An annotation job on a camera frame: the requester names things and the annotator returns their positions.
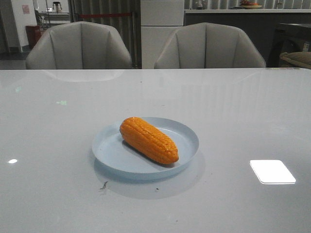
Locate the white cabinet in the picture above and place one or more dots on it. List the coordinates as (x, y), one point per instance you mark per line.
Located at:
(158, 18)

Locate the orange toy corn cob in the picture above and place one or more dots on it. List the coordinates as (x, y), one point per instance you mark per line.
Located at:
(149, 140)

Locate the light blue round plate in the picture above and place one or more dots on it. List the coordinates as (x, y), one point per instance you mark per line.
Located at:
(120, 159)

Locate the grey upholstered chair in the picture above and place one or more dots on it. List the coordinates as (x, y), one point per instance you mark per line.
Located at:
(209, 45)
(80, 45)

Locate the red bin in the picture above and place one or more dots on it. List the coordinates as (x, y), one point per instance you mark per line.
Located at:
(33, 34)

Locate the fruit bowl on counter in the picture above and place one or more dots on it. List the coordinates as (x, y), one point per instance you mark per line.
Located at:
(245, 4)

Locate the grey upholstered chair right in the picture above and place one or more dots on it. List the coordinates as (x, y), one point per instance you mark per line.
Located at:
(209, 45)

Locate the olive cushioned seat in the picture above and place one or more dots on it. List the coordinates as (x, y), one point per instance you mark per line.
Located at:
(296, 59)

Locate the grey upholstered chair left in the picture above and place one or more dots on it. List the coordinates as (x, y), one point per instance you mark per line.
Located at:
(80, 45)

